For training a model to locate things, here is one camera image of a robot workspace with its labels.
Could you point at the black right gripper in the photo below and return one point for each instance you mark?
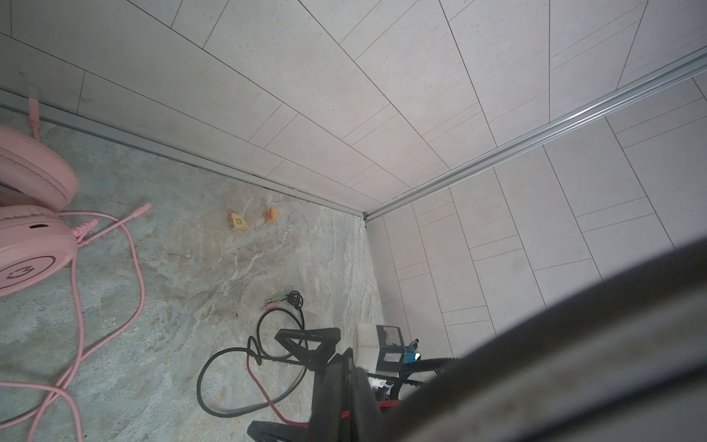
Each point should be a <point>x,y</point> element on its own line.
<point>344,404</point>

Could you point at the white black headphones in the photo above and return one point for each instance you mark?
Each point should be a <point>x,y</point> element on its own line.
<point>624,360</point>

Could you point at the pink headphones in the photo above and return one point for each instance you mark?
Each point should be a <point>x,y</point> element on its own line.
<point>36,185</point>

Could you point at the wooden block green sticker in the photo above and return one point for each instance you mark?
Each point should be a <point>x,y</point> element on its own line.
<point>236,222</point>

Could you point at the wooden block red letter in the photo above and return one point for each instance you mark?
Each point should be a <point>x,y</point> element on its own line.
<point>271,215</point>

